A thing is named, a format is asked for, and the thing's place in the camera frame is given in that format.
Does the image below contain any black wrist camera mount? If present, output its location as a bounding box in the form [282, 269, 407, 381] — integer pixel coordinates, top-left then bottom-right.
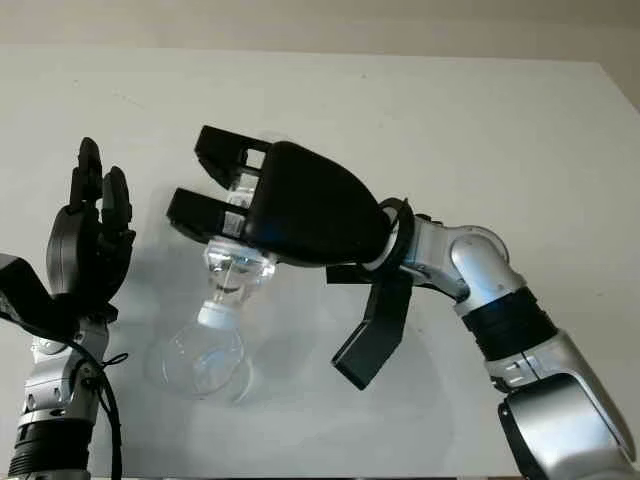
[325, 262, 415, 392]
[0, 253, 84, 342]

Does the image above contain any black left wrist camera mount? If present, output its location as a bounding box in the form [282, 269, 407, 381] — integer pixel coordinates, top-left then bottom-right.
[0, 253, 84, 342]

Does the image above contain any clear plastic water bottle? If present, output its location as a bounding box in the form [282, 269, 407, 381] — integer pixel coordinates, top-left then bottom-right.
[198, 149, 279, 327]

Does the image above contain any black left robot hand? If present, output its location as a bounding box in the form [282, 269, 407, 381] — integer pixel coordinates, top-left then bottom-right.
[45, 136, 138, 327]

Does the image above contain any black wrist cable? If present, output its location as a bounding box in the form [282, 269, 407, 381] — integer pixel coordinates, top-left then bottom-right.
[74, 339, 129, 480]

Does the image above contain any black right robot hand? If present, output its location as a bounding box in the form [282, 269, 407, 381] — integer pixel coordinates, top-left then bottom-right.
[166, 124, 401, 274]

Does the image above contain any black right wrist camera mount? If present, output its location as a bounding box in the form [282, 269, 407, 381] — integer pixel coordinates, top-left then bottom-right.
[325, 262, 415, 392]

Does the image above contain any clear plastic cup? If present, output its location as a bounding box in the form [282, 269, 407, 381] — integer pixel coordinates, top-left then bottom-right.
[143, 312, 254, 404]

